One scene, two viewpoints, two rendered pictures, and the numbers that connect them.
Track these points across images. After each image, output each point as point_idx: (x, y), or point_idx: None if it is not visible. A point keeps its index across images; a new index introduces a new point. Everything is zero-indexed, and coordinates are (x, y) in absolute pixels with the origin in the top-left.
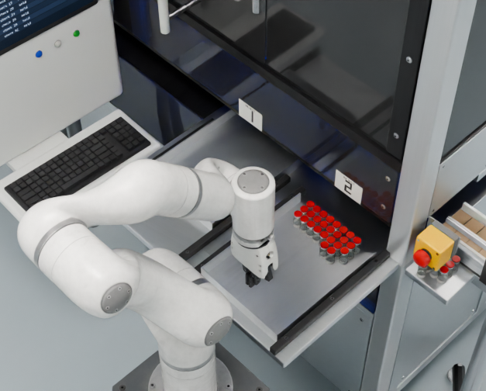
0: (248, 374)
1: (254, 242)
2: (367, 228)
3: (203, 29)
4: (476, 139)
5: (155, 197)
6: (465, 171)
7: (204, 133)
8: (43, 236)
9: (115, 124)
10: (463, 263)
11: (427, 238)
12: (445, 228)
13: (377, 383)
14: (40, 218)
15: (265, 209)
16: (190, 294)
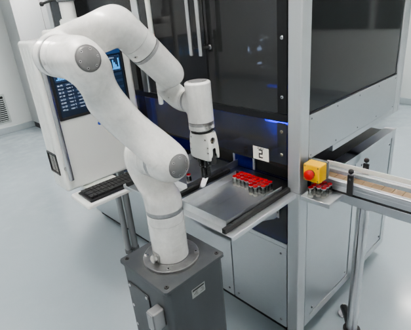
0: (209, 246)
1: (202, 126)
2: (275, 183)
3: None
4: (327, 110)
5: (122, 18)
6: (324, 134)
7: None
8: (44, 38)
9: None
10: (334, 189)
11: (310, 163)
12: (319, 159)
13: (296, 302)
14: (46, 34)
15: (205, 95)
16: (156, 130)
